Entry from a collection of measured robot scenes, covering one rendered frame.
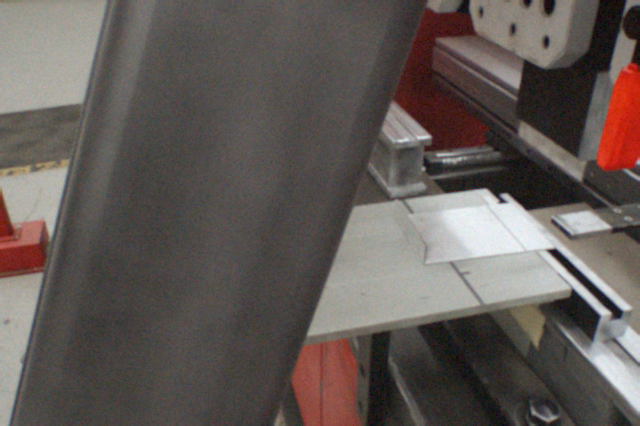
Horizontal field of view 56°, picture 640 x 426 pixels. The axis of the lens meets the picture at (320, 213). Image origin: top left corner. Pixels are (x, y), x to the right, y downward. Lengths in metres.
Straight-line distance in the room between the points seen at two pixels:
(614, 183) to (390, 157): 0.30
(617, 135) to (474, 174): 0.71
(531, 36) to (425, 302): 0.23
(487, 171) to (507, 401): 0.60
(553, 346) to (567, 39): 0.26
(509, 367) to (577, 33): 0.30
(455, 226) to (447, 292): 0.10
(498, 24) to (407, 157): 0.38
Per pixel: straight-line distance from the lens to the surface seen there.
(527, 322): 0.60
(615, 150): 0.40
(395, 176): 0.90
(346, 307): 0.50
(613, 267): 2.49
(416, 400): 0.60
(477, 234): 0.60
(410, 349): 0.65
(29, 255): 2.41
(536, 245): 0.60
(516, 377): 0.60
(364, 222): 0.60
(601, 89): 0.52
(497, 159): 1.11
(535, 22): 0.52
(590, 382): 0.55
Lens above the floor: 1.32
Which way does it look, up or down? 31 degrees down
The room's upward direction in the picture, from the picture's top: straight up
